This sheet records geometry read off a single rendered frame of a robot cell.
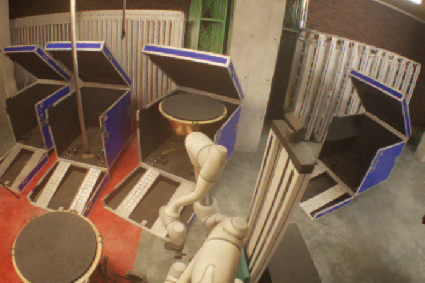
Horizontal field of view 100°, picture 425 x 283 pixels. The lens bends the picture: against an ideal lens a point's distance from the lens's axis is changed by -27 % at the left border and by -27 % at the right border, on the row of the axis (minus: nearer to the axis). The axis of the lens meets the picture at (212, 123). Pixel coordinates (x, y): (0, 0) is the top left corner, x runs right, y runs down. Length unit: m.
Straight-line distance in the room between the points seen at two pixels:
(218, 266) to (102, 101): 3.52
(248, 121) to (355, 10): 3.99
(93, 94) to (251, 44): 2.56
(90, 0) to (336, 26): 5.75
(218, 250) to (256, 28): 2.96
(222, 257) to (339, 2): 5.81
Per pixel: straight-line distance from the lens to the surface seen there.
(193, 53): 2.51
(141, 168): 3.40
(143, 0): 5.62
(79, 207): 3.11
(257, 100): 3.65
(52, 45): 3.24
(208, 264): 0.80
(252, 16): 3.36
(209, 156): 1.22
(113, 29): 4.64
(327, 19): 5.97
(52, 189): 3.43
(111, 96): 3.90
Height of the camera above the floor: 2.25
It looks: 28 degrees down
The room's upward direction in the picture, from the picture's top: 7 degrees clockwise
